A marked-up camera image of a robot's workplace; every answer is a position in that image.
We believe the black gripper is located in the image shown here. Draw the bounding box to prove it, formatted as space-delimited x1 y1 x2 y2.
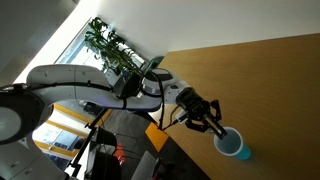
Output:
175 87 228 140

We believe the blue plastic cup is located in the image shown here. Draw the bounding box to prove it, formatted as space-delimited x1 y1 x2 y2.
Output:
213 126 253 161

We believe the green bin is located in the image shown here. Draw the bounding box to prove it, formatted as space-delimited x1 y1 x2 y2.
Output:
144 55 165 73

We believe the grey panel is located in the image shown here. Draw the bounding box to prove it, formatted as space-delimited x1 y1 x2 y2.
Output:
131 150 160 180

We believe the black office chair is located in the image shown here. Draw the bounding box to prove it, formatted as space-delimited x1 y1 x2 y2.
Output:
120 73 145 100
88 128 123 180

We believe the orange chair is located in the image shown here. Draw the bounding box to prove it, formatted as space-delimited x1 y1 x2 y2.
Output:
113 143 126 165

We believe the green potted plant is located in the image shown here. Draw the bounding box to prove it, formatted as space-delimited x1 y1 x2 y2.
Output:
83 16 148 79

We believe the black tripod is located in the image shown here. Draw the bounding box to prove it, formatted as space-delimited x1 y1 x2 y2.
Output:
64 108 113 180

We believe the glass window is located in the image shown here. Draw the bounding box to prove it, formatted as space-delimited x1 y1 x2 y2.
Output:
53 19 148 88

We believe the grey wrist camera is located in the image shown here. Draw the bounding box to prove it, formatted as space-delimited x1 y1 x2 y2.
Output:
173 108 190 125

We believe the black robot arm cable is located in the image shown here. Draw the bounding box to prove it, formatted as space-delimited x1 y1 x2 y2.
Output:
19 70 183 132

